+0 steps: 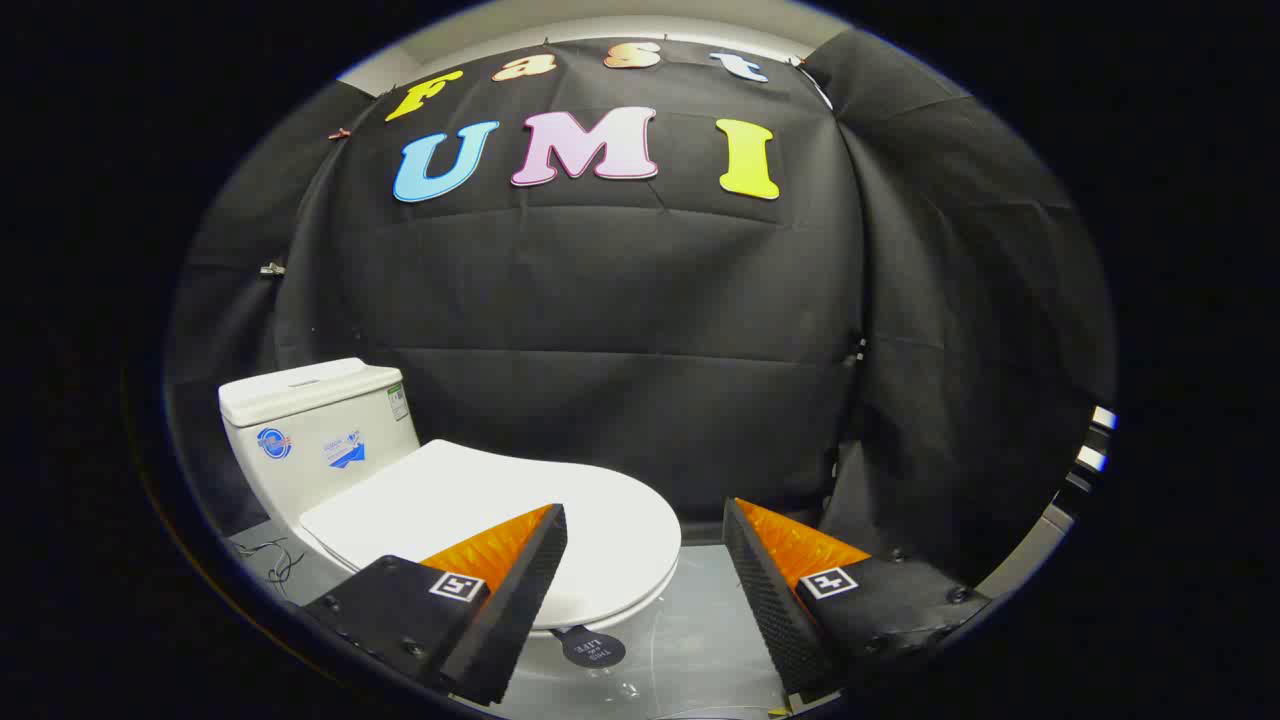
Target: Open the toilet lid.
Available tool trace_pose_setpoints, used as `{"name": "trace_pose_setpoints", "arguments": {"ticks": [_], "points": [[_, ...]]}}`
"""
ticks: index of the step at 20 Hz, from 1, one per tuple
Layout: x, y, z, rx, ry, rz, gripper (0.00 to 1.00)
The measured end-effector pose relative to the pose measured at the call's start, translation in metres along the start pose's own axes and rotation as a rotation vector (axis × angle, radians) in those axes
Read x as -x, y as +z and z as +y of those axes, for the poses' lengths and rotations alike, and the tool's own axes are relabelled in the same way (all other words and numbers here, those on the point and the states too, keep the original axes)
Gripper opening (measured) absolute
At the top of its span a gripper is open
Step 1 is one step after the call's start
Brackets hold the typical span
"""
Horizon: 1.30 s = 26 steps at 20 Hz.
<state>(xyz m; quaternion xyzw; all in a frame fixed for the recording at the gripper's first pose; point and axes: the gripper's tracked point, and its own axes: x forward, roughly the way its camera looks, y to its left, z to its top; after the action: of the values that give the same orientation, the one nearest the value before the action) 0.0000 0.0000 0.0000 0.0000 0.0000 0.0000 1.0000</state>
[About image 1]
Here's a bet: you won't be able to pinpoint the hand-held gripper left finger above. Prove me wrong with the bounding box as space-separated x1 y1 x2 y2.
303 503 569 707

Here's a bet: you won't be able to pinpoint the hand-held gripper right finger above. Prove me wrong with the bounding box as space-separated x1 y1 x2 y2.
722 497 991 701

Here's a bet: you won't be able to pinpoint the black round lid handle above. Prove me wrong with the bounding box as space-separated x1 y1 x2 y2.
562 626 627 671

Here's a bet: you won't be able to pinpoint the white toilet lid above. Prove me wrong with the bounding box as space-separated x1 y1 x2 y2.
298 438 683 631

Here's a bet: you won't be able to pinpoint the white toilet with tank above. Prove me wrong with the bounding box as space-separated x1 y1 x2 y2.
218 358 681 683

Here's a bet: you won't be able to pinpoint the black backdrop cloth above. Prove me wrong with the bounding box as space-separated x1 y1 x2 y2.
165 28 1118 591

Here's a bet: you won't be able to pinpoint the white slotted panel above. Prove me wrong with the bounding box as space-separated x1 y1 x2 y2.
1060 405 1118 501

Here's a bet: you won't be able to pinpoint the thin black floor cables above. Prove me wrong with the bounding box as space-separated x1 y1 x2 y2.
232 538 306 593

